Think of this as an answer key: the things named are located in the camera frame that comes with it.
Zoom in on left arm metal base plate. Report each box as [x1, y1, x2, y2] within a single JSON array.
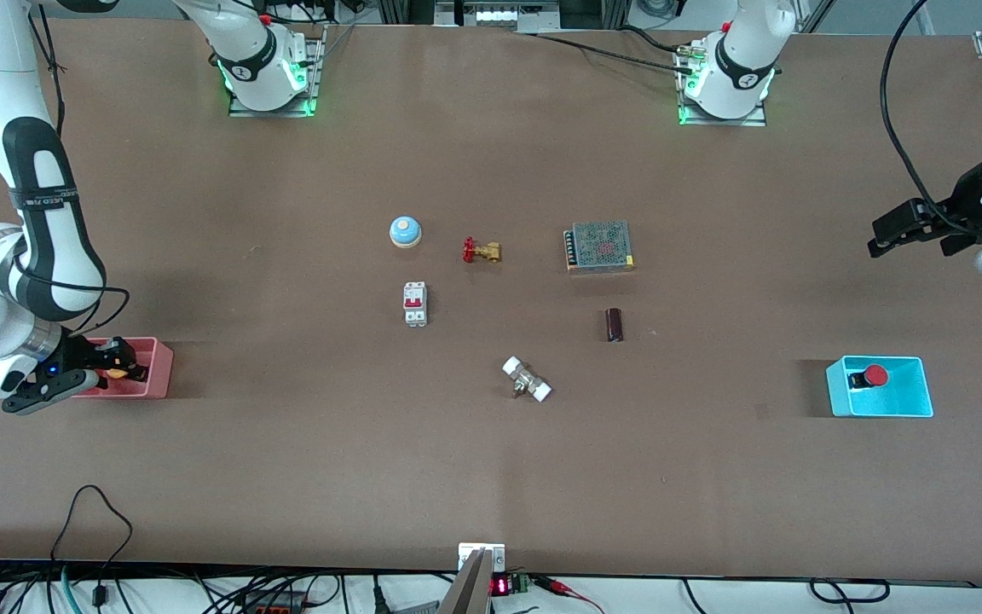
[[677, 43, 768, 128]]

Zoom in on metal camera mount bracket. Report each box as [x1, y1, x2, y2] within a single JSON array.
[[438, 542, 507, 614]]

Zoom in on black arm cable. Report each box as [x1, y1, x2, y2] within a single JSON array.
[[880, 0, 982, 237], [14, 0, 130, 335]]

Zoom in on black coiled cable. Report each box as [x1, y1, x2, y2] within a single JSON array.
[[808, 578, 891, 605]]

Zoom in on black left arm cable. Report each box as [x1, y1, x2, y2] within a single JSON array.
[[880, 0, 982, 237]]

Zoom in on black cable across table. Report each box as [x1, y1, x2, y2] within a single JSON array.
[[515, 26, 698, 76]]

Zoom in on black looped cable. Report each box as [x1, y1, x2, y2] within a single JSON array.
[[49, 485, 134, 614]]

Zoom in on cyan plastic box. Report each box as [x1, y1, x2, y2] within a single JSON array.
[[825, 355, 935, 419]]

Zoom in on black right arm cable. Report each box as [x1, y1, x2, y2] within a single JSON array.
[[14, 0, 130, 335]]

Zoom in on red clip lead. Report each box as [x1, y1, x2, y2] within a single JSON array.
[[534, 576, 607, 614]]

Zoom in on pink plastic box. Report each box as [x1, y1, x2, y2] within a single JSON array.
[[72, 337, 175, 400]]

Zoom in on green cable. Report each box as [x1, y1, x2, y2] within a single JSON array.
[[59, 565, 85, 614]]

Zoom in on white power strip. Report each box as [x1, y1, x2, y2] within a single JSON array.
[[436, 0, 560, 32]]

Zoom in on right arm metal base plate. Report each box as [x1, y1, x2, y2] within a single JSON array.
[[228, 26, 326, 118]]

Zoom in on metal mesh power supply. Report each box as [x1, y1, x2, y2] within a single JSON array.
[[563, 220, 636, 274]]

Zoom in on steel pipe fitting white ends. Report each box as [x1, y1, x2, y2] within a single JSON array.
[[502, 356, 553, 403]]

